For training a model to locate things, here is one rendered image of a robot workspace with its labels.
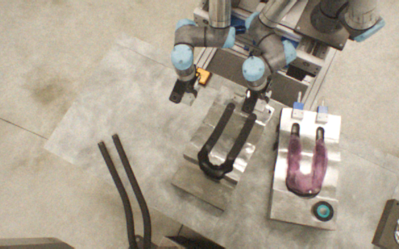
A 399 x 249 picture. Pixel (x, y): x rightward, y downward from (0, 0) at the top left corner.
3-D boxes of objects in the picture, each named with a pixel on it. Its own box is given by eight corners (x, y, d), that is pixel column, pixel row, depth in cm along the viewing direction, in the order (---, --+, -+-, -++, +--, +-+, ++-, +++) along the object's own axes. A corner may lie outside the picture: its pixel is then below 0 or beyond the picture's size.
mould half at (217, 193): (222, 91, 170) (222, 80, 157) (272, 114, 165) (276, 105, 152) (172, 184, 157) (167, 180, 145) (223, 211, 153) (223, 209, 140)
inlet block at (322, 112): (316, 97, 164) (319, 93, 159) (327, 99, 164) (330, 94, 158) (314, 123, 160) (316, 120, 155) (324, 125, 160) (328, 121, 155)
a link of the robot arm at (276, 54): (281, 27, 121) (253, 44, 122) (299, 53, 118) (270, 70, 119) (281, 37, 129) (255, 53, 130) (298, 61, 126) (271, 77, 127)
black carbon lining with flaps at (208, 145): (228, 102, 161) (228, 95, 152) (260, 117, 158) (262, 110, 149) (192, 169, 152) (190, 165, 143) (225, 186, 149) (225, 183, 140)
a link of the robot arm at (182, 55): (193, 41, 121) (191, 64, 119) (195, 56, 132) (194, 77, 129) (171, 41, 122) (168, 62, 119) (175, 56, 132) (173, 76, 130)
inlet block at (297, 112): (293, 93, 165) (295, 89, 160) (304, 95, 165) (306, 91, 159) (289, 119, 161) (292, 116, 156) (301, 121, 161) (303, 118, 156)
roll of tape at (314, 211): (319, 226, 139) (322, 226, 136) (306, 209, 141) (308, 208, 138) (335, 214, 140) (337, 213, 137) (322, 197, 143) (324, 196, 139)
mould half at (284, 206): (280, 111, 166) (284, 103, 155) (336, 120, 163) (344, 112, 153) (266, 219, 151) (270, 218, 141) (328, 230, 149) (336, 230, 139)
